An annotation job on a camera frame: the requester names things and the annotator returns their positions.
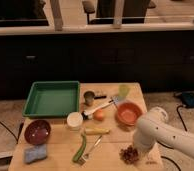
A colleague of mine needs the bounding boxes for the dark red grape bunch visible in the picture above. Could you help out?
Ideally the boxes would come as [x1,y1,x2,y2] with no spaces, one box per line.
[119,146,139,164]

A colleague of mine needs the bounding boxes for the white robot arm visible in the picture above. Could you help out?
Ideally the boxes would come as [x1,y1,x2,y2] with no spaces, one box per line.
[133,107,194,159]

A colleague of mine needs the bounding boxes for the orange bowl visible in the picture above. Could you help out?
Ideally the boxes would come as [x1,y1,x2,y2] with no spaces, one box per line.
[115,102,143,126]

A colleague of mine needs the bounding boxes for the purple bowl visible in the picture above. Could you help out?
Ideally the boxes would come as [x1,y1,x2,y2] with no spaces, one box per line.
[24,120,51,145]

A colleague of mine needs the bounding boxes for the metal measuring cup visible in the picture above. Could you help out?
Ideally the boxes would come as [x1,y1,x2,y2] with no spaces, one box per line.
[83,91,106,106]

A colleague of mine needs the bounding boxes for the yellow-green plastic cup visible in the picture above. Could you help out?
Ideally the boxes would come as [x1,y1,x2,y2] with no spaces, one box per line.
[119,84,130,99]

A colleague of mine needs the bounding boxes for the orange fruit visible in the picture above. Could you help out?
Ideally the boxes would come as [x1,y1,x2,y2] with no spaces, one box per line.
[93,109,105,121]

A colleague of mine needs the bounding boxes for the white round container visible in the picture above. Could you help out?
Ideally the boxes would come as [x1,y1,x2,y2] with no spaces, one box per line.
[67,112,83,130]

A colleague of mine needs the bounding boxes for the green plastic tray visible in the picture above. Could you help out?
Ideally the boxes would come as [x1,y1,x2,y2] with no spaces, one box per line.
[23,81,80,118]

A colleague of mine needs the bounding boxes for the green pea pod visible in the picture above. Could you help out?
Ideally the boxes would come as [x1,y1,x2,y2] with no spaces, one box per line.
[72,134,87,163]

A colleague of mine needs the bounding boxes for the metal fork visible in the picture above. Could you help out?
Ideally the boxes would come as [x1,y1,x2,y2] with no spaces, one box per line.
[78,135,103,165]

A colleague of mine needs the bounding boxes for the blue sponge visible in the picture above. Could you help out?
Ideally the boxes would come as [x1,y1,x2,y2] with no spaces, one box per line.
[24,144,47,164]

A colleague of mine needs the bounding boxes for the blue black floor device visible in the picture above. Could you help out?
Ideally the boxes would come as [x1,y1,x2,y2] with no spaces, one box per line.
[174,92,194,108]

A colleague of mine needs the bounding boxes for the white handled brush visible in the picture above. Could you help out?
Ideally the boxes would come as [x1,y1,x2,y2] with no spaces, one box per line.
[81,96,123,120]

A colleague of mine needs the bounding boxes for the black floor cable right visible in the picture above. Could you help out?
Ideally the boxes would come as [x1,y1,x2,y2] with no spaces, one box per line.
[158,105,190,171]

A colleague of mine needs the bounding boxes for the black floor cable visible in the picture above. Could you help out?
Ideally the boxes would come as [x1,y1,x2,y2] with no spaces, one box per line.
[158,105,190,171]
[0,113,19,144]

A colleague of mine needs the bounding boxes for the black floor cable left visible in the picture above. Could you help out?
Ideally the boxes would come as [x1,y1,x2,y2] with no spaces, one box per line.
[0,113,19,144]

